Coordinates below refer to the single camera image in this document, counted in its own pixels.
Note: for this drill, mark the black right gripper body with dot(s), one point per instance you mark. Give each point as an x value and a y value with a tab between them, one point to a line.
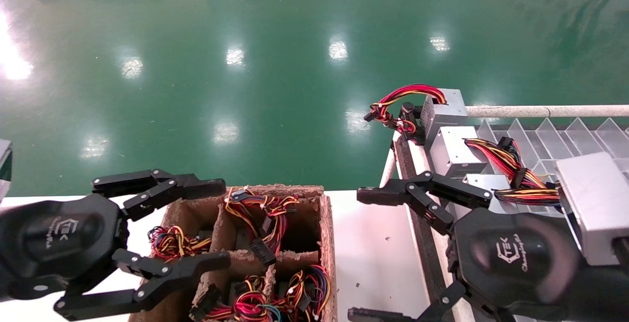
511	258

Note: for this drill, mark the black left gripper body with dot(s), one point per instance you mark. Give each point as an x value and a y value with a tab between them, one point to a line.
54	243

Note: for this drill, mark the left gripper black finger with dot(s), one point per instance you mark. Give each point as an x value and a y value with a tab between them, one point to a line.
172	187
191	268

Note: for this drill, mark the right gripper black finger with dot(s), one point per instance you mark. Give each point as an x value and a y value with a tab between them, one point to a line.
437	189
383	316

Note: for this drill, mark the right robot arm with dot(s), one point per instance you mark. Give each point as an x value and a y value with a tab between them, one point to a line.
609	297

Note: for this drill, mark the short white pipe leg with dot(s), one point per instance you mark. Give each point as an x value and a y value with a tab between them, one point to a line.
389	169

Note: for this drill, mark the white long edge pipe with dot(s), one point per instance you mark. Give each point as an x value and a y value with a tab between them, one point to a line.
439	248

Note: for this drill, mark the black edge strip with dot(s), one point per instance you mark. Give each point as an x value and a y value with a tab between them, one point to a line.
420	248

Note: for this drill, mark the brown cardboard divider box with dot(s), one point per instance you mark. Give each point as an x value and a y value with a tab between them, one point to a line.
328	263

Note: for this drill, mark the transparent divider tray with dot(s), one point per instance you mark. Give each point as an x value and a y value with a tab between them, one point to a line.
545	135

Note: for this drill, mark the white horizontal rail pipe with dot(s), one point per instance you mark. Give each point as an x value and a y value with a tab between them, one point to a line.
540	111

